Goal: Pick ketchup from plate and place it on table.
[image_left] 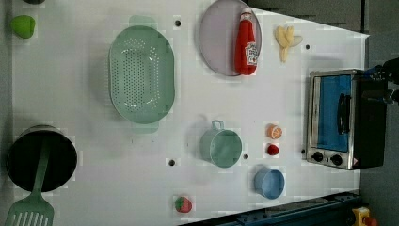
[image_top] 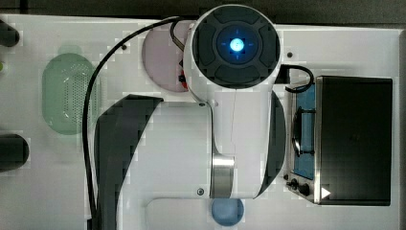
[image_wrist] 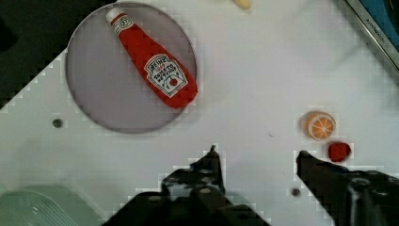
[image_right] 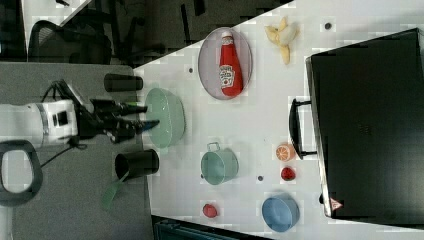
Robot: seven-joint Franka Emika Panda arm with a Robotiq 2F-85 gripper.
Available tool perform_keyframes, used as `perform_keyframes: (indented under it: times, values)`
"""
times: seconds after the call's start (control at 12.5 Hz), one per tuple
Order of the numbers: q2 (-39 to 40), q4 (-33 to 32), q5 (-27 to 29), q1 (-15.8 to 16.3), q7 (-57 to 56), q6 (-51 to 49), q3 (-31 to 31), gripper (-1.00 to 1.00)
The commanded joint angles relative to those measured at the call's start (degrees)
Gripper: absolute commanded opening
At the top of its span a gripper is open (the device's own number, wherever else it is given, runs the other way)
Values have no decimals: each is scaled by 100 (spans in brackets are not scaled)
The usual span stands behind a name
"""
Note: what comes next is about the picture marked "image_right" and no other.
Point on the black cylinder cup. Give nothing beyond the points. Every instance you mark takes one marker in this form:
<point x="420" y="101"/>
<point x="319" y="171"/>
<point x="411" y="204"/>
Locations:
<point x="121" y="83"/>

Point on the blue cup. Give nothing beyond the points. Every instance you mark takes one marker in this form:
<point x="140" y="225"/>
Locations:
<point x="280" y="212"/>

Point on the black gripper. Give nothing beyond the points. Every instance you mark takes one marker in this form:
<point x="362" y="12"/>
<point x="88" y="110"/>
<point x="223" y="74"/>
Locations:
<point x="104" y="118"/>

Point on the red strawberry with leaves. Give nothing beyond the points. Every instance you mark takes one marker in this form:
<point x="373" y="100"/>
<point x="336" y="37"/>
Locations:
<point x="210" y="211"/>

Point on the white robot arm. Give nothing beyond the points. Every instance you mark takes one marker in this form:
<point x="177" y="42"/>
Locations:
<point x="27" y="128"/>

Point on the black utensil holder cup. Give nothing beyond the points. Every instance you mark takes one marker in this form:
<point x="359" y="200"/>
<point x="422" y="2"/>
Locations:
<point x="136" y="164"/>

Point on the black office chair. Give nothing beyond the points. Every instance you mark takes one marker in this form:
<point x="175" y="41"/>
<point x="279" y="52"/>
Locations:
<point x="50" y="43"/>

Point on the green oval colander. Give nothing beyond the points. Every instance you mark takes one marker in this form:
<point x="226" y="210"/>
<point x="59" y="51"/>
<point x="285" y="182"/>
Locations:
<point x="167" y="108"/>

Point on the orange slice toy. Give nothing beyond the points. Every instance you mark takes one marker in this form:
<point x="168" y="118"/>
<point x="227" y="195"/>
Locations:
<point x="285" y="152"/>

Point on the grey oval plate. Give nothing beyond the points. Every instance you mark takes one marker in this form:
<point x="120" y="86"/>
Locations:
<point x="209" y="59"/>

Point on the green cup with handle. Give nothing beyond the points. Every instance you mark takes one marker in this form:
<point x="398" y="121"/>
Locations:
<point x="219" y="165"/>

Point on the peeled banana toy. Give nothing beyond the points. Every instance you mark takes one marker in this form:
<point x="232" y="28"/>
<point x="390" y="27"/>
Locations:
<point x="282" y="36"/>

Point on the small red strawberry toy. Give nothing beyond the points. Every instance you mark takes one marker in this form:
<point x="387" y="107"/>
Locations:
<point x="288" y="174"/>

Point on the green slotted spatula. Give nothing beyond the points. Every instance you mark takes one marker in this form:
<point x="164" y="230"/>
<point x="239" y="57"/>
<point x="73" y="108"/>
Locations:
<point x="112" y="190"/>

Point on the black toaster oven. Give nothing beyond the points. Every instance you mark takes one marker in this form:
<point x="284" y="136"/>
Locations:
<point x="368" y="115"/>

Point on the red ketchup bottle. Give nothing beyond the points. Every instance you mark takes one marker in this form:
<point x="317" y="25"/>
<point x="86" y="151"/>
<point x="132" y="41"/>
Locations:
<point x="230" y="74"/>

